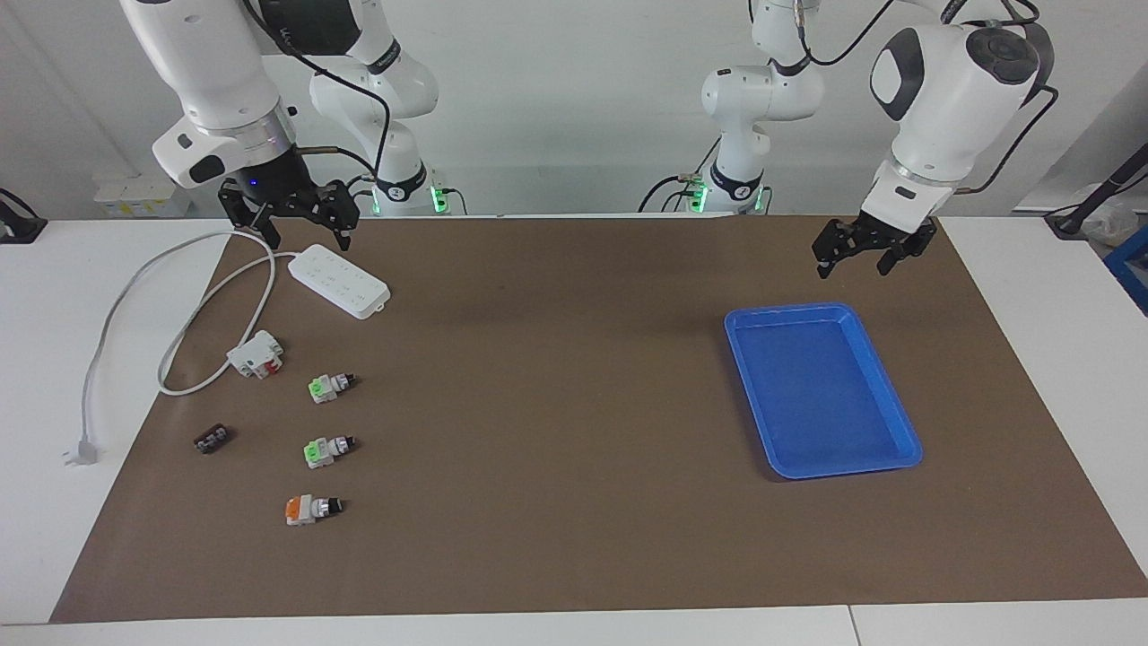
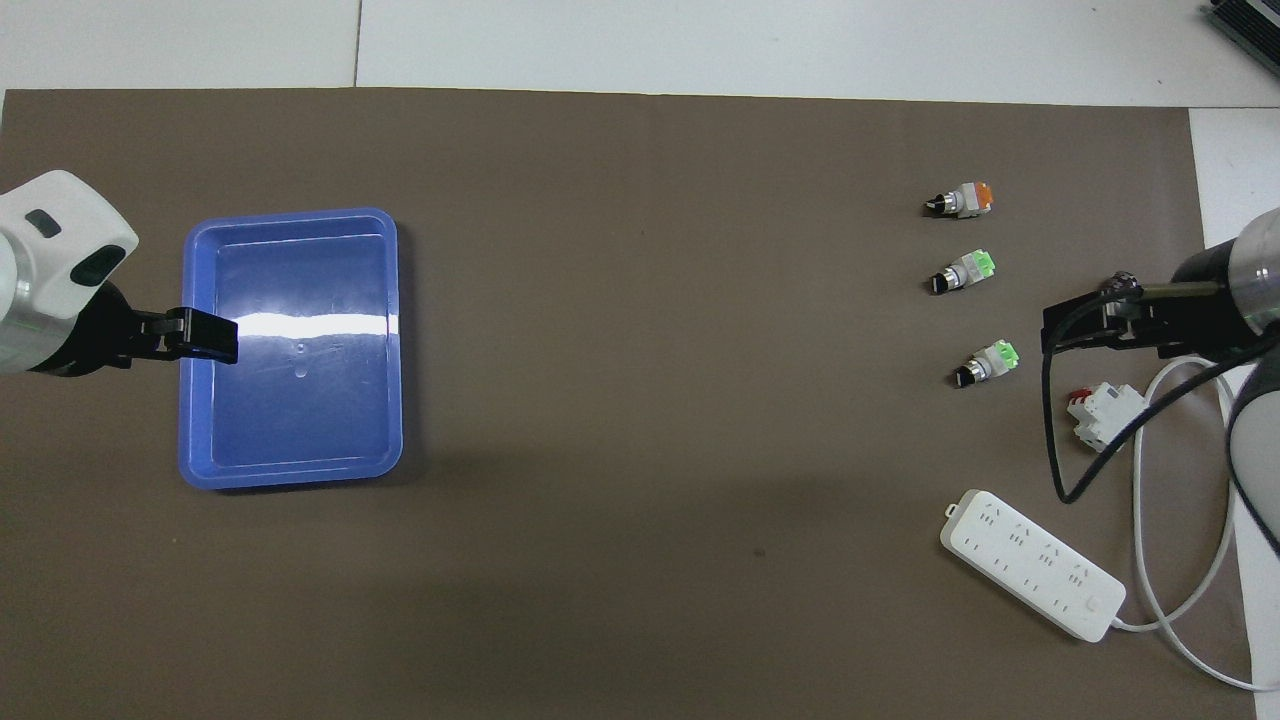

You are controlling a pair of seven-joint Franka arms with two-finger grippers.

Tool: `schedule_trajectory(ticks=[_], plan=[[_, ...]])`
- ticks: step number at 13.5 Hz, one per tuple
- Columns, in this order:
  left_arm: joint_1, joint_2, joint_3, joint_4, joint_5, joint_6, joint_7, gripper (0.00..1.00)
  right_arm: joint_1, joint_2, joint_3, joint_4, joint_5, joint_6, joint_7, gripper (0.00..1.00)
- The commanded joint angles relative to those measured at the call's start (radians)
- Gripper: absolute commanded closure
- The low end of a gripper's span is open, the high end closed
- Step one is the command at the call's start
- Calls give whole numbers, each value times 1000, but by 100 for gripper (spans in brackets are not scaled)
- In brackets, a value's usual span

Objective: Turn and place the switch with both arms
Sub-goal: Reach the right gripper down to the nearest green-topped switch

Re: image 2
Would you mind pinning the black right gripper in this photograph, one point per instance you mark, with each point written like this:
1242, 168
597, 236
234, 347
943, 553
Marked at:
1200, 320

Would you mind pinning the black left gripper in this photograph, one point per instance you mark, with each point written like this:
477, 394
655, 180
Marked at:
105, 335

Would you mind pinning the green rotary switch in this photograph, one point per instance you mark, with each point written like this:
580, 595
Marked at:
962, 272
988, 364

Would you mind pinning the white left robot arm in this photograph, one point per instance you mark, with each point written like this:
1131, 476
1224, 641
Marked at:
55, 260

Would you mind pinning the white circuit breaker red lever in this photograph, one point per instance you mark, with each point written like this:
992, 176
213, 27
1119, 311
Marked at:
1105, 415

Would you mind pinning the blue plastic tray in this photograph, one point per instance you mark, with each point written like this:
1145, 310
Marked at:
300, 400

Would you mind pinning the white power strip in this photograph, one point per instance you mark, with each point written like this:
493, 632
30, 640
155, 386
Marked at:
1030, 560

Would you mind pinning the grey ribbed device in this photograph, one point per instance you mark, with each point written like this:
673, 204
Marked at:
1250, 20

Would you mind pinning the brown table mat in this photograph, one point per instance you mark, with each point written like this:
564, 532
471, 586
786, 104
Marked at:
650, 400

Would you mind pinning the orange rotary switch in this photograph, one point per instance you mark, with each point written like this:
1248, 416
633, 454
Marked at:
965, 200

